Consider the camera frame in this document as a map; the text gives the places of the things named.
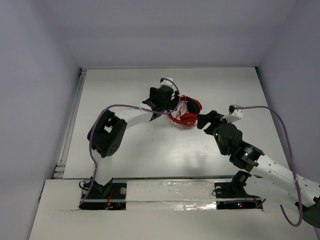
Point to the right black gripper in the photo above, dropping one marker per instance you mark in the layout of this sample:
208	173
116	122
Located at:
213	116

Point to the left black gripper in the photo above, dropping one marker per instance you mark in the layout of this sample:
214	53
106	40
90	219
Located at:
173	100

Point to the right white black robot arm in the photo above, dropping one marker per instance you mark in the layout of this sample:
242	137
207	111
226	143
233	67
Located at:
259	175

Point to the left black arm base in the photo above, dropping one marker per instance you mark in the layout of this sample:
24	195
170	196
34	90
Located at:
113	200

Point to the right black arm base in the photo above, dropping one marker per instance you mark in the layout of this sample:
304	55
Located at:
232	197

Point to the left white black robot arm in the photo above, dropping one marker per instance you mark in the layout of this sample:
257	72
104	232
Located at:
107	132

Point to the white foil covered block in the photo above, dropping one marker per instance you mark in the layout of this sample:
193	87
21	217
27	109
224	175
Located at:
170	195

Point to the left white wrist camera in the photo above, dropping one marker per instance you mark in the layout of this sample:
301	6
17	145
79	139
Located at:
164	81

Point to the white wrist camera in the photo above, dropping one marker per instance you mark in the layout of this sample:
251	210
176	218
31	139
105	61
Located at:
235	113
164	81

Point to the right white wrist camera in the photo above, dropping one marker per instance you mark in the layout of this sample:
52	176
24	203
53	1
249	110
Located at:
235	113

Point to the aluminium rail at front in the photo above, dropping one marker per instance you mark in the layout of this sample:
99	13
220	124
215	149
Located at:
223	177

